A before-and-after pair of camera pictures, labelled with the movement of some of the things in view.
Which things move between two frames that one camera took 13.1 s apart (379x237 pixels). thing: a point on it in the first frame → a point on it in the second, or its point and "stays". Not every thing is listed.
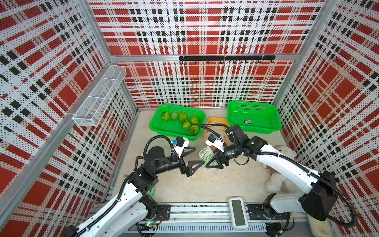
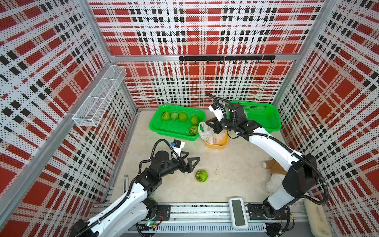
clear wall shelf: (90, 112) stays
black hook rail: (221, 58) stays
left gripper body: (170, 164) → (172, 165)
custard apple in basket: (194, 119) stays
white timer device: (238, 213) stays
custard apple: (186, 125) → (193, 130)
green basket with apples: (177, 121) stays
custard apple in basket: (166, 115) stays
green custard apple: (194, 130) → (201, 176)
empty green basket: (254, 117) stays
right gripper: (218, 158) → (215, 125)
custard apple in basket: (182, 116) stays
